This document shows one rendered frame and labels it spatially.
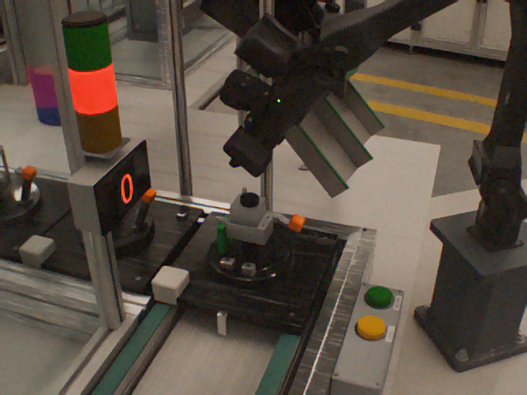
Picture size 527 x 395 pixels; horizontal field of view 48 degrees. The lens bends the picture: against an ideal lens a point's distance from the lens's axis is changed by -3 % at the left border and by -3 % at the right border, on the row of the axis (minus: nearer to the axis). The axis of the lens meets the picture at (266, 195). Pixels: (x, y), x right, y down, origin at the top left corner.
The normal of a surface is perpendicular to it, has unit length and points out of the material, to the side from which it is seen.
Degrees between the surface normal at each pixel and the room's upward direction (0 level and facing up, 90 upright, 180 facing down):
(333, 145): 45
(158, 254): 0
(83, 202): 90
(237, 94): 93
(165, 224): 0
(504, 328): 90
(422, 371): 0
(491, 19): 90
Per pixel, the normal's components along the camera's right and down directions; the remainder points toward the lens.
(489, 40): -0.46, 0.47
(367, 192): 0.00, -0.85
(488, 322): 0.31, 0.51
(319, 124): 0.62, -0.42
